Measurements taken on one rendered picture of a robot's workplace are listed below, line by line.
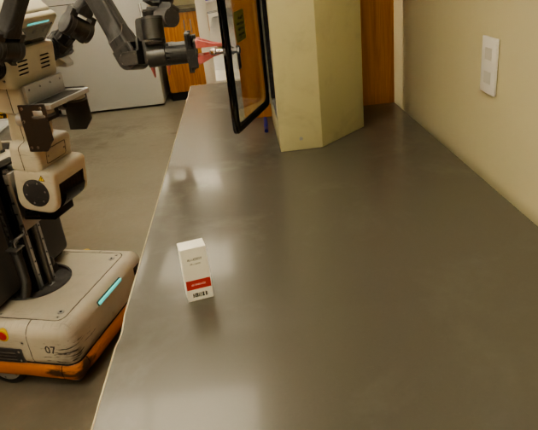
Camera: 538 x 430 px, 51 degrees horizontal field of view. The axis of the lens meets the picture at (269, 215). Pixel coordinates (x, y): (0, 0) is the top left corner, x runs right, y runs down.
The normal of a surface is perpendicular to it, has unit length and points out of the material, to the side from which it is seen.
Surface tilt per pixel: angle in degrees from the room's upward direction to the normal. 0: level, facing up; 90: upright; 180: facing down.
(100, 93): 90
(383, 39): 90
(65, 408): 0
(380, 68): 90
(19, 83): 98
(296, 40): 90
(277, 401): 0
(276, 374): 0
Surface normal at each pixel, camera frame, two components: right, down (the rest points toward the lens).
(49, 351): -0.23, 0.43
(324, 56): 0.75, 0.21
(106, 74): 0.07, 0.41
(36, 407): -0.10, -0.90
